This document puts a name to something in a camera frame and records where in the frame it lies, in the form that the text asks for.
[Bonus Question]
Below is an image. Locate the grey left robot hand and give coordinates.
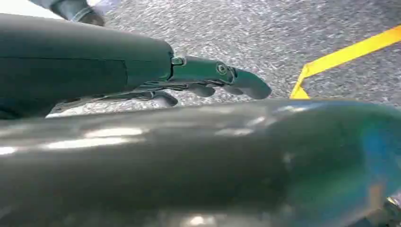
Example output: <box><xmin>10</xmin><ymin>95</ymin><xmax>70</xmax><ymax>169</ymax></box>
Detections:
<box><xmin>0</xmin><ymin>13</ymin><xmax>401</xmax><ymax>227</ymax></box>

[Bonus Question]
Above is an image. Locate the yellow floor tape square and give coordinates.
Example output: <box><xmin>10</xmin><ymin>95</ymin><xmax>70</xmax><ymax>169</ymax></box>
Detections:
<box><xmin>289</xmin><ymin>25</ymin><xmax>401</xmax><ymax>100</ymax></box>

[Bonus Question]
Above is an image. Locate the black robot leg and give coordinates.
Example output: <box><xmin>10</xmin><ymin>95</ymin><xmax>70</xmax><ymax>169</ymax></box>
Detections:
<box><xmin>29</xmin><ymin>0</ymin><xmax>105</xmax><ymax>26</ymax></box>

